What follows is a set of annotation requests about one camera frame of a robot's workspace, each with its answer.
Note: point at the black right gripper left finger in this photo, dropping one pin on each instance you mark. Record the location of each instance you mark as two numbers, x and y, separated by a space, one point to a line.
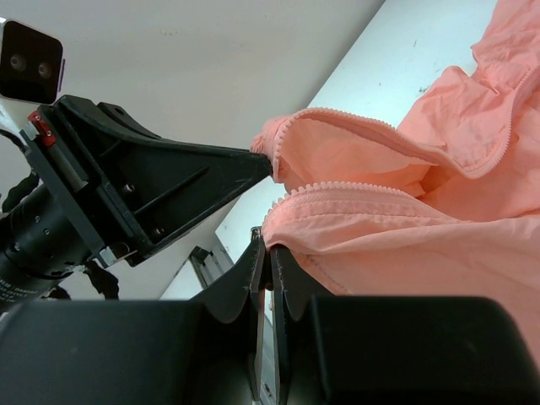
233 331

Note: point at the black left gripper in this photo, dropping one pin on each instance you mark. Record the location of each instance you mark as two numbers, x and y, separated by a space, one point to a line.
114 191

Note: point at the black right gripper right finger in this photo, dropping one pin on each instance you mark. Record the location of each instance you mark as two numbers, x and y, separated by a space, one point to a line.
296 367

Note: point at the salmon pink zip jacket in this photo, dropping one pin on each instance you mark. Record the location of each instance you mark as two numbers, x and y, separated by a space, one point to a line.
446 203

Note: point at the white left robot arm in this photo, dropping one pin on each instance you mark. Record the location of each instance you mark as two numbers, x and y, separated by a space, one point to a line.
21 279

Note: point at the aluminium front rail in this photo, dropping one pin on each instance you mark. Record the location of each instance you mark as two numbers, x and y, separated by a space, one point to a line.
195 262

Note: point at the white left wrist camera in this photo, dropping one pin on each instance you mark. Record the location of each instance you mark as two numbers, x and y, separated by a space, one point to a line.
32 64

